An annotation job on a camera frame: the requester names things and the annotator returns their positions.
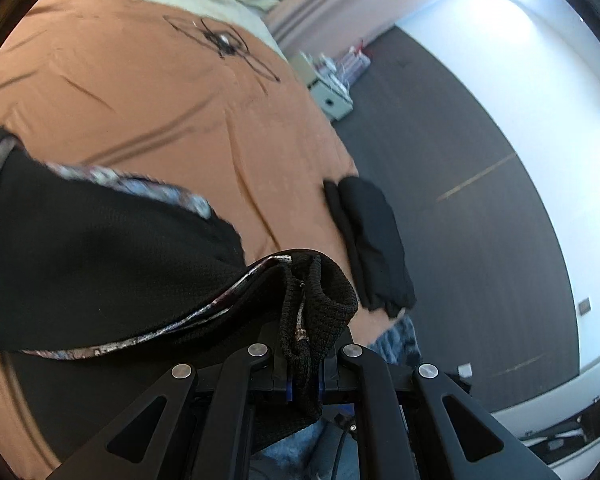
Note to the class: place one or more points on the pink curtain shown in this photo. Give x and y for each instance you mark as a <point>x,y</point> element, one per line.
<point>355,5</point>

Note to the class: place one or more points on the white nightstand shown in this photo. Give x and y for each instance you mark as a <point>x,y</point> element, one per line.
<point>332,102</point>

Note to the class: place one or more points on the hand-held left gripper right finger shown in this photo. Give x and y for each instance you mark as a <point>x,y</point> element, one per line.
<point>330,380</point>

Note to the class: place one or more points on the black pants stack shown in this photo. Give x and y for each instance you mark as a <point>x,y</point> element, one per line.
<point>375,240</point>

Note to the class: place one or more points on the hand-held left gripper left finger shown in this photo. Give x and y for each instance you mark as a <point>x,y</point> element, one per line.
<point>280,385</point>

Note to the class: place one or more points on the striped bag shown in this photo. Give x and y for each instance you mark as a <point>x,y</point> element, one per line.
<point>354,60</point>

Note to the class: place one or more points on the orange blanket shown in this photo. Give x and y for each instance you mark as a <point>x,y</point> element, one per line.
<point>155,100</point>

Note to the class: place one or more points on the black pants with patterned trim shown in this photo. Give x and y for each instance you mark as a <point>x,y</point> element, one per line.
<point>105,260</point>

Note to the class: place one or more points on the white cabinet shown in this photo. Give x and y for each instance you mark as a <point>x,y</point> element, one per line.
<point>570,410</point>

